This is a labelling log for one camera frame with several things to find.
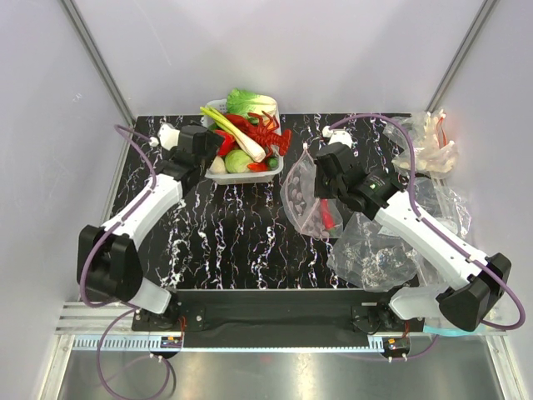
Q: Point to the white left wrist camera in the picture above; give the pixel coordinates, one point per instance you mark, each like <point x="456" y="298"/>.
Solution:
<point x="167" y="137"/>

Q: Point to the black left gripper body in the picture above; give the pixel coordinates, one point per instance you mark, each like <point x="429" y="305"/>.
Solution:
<point x="213" y="142"/>

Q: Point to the green napa cabbage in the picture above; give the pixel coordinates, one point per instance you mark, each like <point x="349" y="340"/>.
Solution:
<point x="244" y="103"/>

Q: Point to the green white leek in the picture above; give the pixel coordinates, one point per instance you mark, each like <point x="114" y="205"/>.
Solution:
<point x="249" y="146"/>

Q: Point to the red bell pepper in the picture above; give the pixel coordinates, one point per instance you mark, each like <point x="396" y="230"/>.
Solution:
<point x="229" y="143"/>

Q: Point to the white radish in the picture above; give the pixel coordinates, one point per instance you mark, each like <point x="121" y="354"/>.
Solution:
<point x="218" y="166"/>

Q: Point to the clear pink zip bag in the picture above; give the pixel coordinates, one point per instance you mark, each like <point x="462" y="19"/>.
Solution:
<point x="302" y="208"/>

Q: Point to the white plastic basket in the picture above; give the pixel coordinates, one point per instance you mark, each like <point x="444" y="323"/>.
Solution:
<point x="239" y="178"/>

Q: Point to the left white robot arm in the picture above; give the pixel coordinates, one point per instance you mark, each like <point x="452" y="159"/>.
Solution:
<point x="108" y="266"/>

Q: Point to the bag of white pieces top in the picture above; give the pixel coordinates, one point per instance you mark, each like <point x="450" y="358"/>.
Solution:
<point x="435" y="155"/>

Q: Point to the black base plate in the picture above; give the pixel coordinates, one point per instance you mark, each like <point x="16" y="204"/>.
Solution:
<point x="275" y="319"/>

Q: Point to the clear bag right middle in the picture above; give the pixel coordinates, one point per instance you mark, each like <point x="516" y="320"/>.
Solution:
<point x="444" y="204"/>

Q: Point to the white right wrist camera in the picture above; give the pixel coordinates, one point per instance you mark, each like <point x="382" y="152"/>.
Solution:
<point x="337" y="136"/>

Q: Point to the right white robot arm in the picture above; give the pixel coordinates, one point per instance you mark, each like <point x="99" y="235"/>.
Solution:
<point x="389" y="204"/>

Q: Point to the long red chili pepper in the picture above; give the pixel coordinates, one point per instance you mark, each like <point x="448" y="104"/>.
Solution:
<point x="327" y="218"/>

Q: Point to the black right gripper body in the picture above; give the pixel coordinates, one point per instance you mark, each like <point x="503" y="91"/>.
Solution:
<point x="326" y="187"/>

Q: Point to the green cucumber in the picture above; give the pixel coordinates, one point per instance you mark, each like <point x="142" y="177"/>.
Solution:
<point x="272" y="163"/>

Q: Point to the small red orange pepper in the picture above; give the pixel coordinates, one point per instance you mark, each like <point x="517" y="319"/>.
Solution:
<point x="258" y="167"/>

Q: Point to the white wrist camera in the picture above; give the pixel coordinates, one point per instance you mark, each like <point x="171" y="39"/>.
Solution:
<point x="167" y="137"/>
<point x="337" y="136"/>

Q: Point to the round green cabbage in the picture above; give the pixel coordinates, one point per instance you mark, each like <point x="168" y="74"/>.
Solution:
<point x="237" y="161"/>

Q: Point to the red toy lobster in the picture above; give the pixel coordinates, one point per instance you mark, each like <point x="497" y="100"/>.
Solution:
<point x="262" y="129"/>

